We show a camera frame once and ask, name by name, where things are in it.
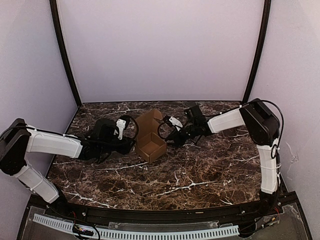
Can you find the right black frame post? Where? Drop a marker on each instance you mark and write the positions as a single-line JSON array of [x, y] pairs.
[[258, 51]]

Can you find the brown cardboard box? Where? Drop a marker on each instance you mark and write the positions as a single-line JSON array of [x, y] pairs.
[[149, 146]]

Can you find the black frame post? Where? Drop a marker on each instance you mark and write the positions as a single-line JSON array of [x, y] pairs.
[[258, 51], [63, 51]]

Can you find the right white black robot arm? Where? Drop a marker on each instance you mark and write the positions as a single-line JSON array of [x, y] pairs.
[[264, 128]]

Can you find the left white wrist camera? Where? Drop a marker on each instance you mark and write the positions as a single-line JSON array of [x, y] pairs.
[[120, 127]]

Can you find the left black frame post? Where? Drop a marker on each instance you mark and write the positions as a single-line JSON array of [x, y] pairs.
[[63, 51]]

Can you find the black front rail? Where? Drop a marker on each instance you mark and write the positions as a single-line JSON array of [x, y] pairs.
[[236, 214]]

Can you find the white slotted cable duct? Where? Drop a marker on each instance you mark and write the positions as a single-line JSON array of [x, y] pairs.
[[128, 231]]

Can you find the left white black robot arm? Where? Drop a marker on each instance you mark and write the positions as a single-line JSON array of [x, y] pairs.
[[20, 138]]

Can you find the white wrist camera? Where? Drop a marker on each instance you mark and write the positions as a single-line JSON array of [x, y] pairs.
[[176, 123], [120, 127]]

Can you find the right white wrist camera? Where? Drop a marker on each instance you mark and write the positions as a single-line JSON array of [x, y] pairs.
[[176, 123]]

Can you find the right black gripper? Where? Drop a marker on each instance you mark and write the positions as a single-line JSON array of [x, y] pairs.
[[177, 140]]

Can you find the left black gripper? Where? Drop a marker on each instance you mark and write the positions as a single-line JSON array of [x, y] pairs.
[[125, 147]]

